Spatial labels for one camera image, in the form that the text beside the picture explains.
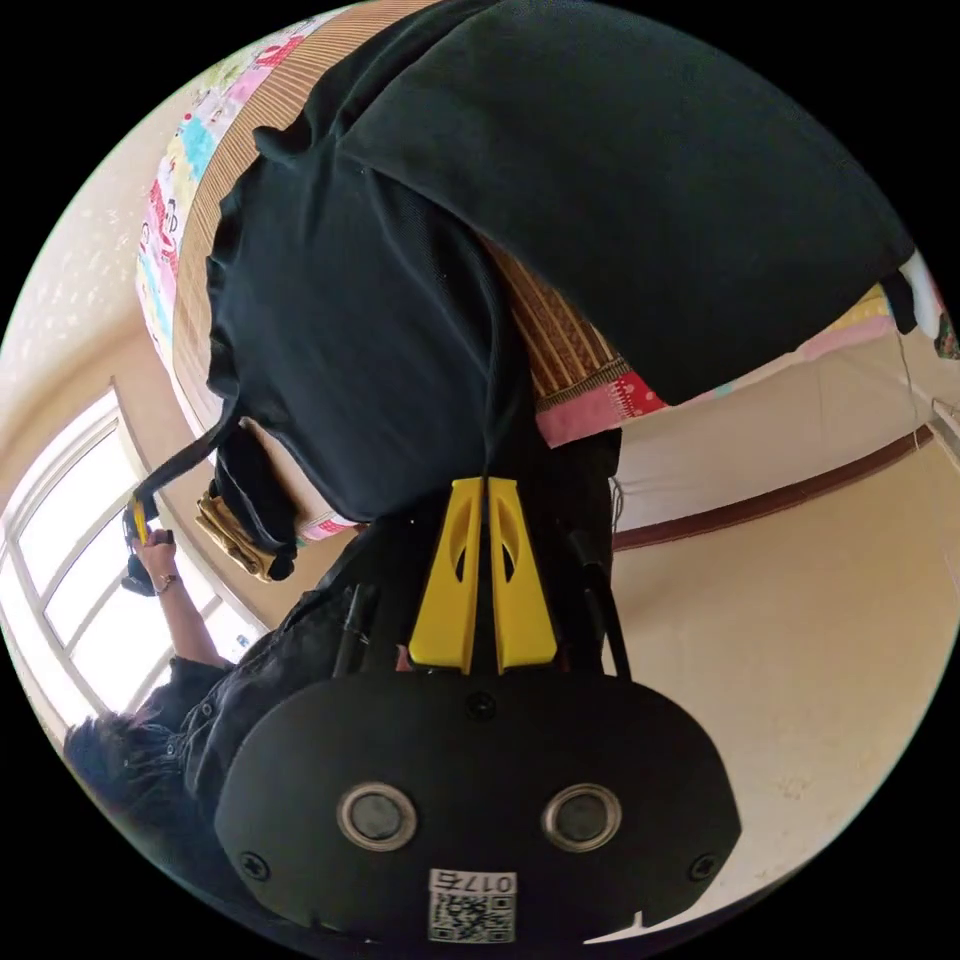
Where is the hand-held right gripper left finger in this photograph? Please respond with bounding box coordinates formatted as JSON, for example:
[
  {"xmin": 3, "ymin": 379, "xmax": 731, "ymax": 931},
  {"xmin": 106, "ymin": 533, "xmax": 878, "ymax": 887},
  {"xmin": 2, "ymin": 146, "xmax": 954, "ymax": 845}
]
[{"xmin": 407, "ymin": 479, "xmax": 487, "ymax": 674}]

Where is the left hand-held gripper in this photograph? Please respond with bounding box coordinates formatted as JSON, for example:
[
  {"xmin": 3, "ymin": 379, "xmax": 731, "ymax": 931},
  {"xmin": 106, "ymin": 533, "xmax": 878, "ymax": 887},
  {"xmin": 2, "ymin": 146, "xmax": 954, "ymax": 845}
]
[{"xmin": 119, "ymin": 493, "xmax": 178, "ymax": 599}]

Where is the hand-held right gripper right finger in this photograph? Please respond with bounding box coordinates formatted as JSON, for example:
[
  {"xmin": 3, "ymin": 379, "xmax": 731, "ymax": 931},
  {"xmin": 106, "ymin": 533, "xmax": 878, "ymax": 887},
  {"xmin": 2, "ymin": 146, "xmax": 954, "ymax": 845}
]
[{"xmin": 489, "ymin": 478, "xmax": 559, "ymax": 673}]

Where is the black long sleeve shirt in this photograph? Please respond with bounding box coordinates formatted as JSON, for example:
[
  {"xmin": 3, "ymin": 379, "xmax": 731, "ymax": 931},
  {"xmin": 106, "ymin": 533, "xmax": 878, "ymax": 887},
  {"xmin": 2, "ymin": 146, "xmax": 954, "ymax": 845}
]
[{"xmin": 137, "ymin": 0, "xmax": 921, "ymax": 583}]

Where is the person's left forearm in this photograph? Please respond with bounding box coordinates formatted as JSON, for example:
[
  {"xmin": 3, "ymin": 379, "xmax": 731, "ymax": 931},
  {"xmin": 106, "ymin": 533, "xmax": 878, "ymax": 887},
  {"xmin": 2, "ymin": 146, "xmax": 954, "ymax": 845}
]
[{"xmin": 155, "ymin": 575, "xmax": 232, "ymax": 670}]

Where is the person's left hand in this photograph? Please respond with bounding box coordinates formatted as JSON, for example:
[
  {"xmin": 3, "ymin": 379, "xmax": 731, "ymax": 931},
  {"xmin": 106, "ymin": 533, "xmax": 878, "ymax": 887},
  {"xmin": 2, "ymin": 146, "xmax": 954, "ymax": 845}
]
[{"xmin": 139, "ymin": 529, "xmax": 181, "ymax": 598}]

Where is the window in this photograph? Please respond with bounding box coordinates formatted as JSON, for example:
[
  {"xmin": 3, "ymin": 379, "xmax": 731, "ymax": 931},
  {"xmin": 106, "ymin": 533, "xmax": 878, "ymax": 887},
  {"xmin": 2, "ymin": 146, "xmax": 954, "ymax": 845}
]
[{"xmin": 0, "ymin": 389, "xmax": 265, "ymax": 723}]

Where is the tan folded garment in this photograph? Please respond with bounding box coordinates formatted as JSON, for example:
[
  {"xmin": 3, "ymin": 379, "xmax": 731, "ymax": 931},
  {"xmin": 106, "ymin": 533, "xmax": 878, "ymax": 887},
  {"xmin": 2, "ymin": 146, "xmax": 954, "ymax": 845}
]
[{"xmin": 194, "ymin": 491, "xmax": 298, "ymax": 583}]

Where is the person's body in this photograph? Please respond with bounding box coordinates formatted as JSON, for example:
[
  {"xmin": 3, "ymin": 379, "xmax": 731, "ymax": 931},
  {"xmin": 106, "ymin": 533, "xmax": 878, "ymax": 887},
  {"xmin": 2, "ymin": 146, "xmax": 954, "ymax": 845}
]
[{"xmin": 62, "ymin": 583, "xmax": 421, "ymax": 925}]

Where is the bed with woven mat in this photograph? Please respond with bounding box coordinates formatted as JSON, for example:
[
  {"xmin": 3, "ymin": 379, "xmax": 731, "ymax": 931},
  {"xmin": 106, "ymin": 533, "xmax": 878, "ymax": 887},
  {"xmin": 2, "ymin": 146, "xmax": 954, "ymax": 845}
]
[{"xmin": 134, "ymin": 0, "xmax": 935, "ymax": 543}]

